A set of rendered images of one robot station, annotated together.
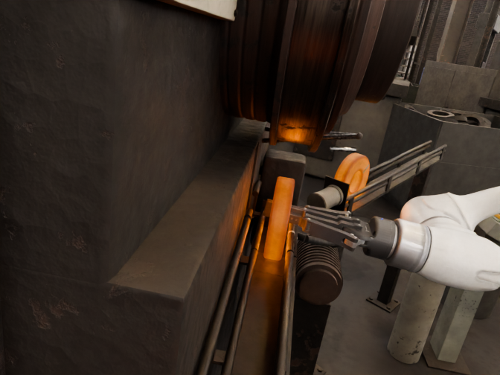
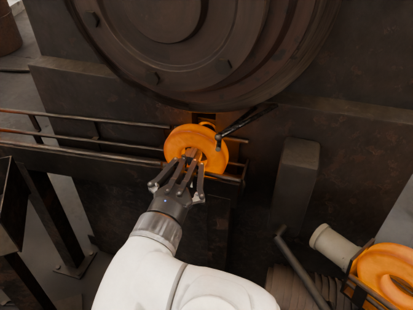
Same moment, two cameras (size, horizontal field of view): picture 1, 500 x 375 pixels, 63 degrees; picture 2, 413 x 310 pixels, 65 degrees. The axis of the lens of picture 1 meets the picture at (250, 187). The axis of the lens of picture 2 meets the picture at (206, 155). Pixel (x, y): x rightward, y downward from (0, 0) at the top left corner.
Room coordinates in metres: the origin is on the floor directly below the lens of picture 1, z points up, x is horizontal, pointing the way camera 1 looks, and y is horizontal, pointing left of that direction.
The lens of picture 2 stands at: (0.87, -0.62, 1.25)
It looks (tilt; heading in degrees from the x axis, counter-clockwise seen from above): 41 degrees down; 103
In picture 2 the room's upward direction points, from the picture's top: straight up
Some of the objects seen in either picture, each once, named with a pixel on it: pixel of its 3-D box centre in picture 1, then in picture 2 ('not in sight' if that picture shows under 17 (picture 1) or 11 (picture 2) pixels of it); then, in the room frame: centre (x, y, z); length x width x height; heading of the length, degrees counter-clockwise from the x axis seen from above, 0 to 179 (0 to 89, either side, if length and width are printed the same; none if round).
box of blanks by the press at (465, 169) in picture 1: (457, 164); not in sight; (3.07, -1.52, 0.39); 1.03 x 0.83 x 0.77; 101
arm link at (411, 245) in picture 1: (403, 244); (157, 235); (0.70, -0.30, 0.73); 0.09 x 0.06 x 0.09; 176
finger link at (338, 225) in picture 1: (329, 227); (176, 178); (0.70, -0.16, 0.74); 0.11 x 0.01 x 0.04; 88
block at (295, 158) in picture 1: (276, 200); (292, 188); (0.95, -0.07, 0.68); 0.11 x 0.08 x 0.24; 86
